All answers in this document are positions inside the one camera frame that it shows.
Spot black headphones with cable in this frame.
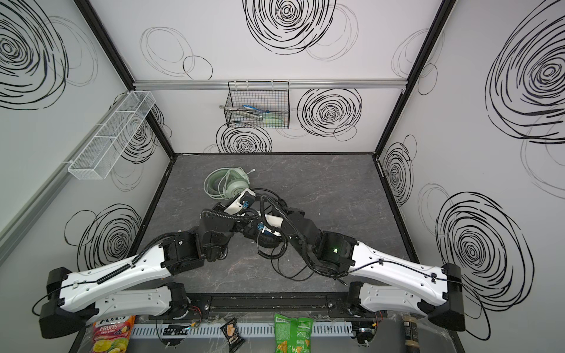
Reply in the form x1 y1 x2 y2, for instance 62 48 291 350
240 187 330 283

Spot mint green headphones with cable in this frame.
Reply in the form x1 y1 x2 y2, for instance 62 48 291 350
203 167 255 200

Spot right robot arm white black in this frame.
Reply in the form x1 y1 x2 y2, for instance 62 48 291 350
264 211 466 332

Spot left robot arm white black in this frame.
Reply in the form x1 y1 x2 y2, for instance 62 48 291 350
36 207 260 339

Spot small dark snack packet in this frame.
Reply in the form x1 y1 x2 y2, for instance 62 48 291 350
220 318 246 353

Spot green chips bag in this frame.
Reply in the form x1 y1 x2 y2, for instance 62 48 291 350
274 314 314 353

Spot green blue items in basket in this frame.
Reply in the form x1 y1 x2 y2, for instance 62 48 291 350
219 104 285 127

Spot Fox's fruits candy bag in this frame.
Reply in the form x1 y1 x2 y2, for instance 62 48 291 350
91 316 135 353

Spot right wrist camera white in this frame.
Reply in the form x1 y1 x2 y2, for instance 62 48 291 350
257 215 283 237

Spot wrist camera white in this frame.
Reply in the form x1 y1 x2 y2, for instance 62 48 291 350
225 188 256 216
257 215 283 237

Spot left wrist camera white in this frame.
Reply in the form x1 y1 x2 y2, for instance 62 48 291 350
225 188 256 216

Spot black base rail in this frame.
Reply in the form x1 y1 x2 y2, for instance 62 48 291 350
90 290 447 319

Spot white slotted cable duct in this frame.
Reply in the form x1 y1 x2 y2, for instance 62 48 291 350
130 322 354 340

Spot black wire wall basket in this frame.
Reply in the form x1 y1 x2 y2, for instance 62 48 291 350
223 88 291 129

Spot white mesh wall shelf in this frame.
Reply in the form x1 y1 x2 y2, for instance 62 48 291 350
68 91 156 180

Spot aluminium wall rail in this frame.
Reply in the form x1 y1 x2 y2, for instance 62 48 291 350
133 78 408 91

